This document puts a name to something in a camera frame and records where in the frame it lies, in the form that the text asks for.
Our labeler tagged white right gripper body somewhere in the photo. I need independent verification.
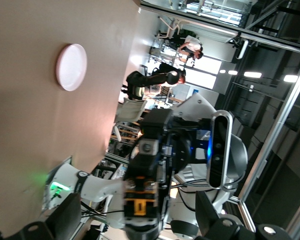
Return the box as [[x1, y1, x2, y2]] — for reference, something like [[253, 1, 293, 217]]
[[169, 92, 217, 191]]

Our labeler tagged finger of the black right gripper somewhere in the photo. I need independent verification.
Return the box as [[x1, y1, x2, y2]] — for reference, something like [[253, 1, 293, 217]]
[[139, 108, 174, 138], [126, 138, 166, 182]]

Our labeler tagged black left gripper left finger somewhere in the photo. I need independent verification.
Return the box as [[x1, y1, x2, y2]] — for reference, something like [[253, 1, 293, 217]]
[[0, 192, 82, 240]]

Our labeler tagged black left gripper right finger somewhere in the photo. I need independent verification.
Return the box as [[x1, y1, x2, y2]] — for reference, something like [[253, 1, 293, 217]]
[[194, 191, 294, 240]]

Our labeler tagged orange and black switch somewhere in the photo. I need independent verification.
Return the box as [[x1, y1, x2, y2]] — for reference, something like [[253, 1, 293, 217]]
[[123, 174, 165, 240]]

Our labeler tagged white chair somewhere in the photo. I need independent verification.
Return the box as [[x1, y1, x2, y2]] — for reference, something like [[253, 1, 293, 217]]
[[113, 96, 149, 124]]

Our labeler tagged person in dark clothes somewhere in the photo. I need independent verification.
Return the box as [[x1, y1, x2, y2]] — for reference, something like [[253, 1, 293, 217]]
[[125, 63, 188, 101]]

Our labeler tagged person in white shirt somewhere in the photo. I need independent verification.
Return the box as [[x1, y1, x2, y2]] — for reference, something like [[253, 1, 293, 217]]
[[176, 34, 205, 61]]

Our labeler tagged pink round plate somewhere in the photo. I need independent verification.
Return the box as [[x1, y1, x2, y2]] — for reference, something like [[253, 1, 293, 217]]
[[55, 43, 89, 92]]

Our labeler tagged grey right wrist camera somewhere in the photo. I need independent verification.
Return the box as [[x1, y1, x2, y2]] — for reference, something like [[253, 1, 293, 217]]
[[205, 109, 235, 190]]

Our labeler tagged white door handle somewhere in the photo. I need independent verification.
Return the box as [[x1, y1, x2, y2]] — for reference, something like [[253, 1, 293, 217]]
[[235, 38, 250, 60]]

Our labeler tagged aluminium enclosure post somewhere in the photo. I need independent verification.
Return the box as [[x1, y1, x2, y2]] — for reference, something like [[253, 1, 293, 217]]
[[236, 54, 300, 227]]

